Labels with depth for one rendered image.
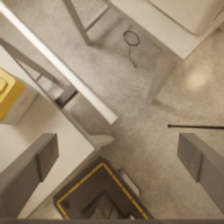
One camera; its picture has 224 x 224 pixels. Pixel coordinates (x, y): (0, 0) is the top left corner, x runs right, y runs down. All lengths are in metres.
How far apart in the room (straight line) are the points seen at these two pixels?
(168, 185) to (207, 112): 0.63
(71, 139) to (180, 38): 0.39
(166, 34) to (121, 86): 0.93
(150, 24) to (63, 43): 1.26
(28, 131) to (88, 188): 0.71
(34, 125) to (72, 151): 0.13
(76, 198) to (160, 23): 1.03
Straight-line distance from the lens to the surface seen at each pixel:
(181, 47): 0.48
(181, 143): 0.17
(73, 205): 1.18
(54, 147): 0.16
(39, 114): 0.49
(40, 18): 1.96
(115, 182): 1.07
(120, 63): 1.45
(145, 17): 0.52
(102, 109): 0.32
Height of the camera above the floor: 1.31
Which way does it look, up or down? 78 degrees down
